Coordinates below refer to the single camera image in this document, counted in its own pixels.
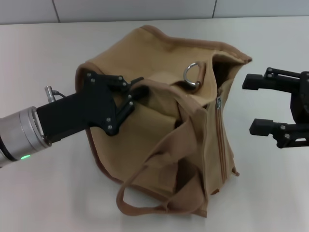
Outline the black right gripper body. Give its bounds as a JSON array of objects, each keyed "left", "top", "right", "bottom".
[{"left": 289, "top": 71, "right": 309, "bottom": 125}]

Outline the left gripper cable with plug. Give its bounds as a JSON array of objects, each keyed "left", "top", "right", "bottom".
[{"left": 43, "top": 86, "right": 68, "bottom": 100}]

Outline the silver metal D-ring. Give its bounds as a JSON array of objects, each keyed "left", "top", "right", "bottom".
[{"left": 183, "top": 62, "right": 202, "bottom": 88}]

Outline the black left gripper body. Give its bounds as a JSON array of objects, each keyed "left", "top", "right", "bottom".
[{"left": 36, "top": 72, "right": 121, "bottom": 143}]

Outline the khaki canvas food bag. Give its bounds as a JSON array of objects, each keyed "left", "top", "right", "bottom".
[{"left": 76, "top": 25, "right": 253, "bottom": 212}]

